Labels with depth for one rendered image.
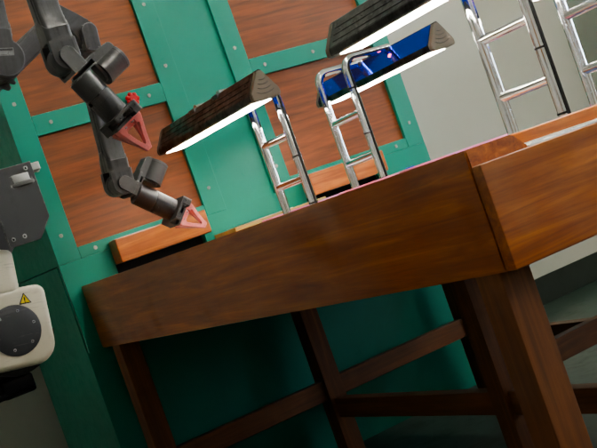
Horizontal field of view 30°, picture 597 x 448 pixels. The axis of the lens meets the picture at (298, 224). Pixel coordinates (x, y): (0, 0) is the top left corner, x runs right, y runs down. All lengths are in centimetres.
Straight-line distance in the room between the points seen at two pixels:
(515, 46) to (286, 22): 183
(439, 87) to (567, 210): 332
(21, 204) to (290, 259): 59
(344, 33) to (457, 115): 273
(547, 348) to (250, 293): 80
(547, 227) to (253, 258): 77
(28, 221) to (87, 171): 97
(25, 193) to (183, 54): 126
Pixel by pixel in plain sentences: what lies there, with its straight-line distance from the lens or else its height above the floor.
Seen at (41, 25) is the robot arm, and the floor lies 129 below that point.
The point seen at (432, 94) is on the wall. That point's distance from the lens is 495.
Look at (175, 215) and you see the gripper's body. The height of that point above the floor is 85.
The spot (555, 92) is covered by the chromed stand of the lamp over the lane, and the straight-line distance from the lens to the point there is 215.
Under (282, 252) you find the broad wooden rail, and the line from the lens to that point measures 213.
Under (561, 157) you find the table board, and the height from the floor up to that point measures 71.
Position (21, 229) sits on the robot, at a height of 91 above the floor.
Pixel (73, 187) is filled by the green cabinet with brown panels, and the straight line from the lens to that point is 328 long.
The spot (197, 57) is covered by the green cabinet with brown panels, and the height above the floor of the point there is 132.
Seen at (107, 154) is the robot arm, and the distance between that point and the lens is 280.
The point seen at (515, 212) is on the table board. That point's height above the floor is 66.
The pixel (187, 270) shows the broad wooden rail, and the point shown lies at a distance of 253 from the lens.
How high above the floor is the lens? 76
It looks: 1 degrees down
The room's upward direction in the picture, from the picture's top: 19 degrees counter-clockwise
